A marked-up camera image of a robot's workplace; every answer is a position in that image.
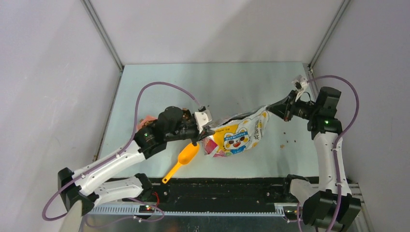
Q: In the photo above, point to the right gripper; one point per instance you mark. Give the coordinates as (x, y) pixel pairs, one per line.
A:
(285, 108)

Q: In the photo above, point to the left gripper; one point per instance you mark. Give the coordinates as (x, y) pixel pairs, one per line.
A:
(205, 132)

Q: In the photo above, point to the yellow plastic scoop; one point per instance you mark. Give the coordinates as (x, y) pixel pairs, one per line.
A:
(184, 158)

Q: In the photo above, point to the cat food bag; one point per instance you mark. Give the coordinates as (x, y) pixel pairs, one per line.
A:
(237, 133)

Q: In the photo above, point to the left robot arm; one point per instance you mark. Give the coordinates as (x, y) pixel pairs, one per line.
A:
(92, 185)

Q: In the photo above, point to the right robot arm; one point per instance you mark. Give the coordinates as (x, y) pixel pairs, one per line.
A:
(331, 206)

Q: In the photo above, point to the black pet bowl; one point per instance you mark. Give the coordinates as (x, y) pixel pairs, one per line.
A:
(186, 113)

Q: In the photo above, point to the pink cat bowl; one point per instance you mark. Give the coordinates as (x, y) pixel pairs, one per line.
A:
(145, 121)

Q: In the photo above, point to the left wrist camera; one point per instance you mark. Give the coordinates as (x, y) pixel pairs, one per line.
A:
(202, 118)

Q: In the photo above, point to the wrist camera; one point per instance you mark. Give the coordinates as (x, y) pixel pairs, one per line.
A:
(202, 118)
(301, 84)

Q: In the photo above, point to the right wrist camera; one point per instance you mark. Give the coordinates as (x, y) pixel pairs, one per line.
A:
(301, 84)

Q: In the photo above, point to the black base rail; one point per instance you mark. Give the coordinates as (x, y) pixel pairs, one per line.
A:
(147, 196)

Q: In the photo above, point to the aluminium frame rail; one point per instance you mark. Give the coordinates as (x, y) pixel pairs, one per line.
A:
(218, 198)

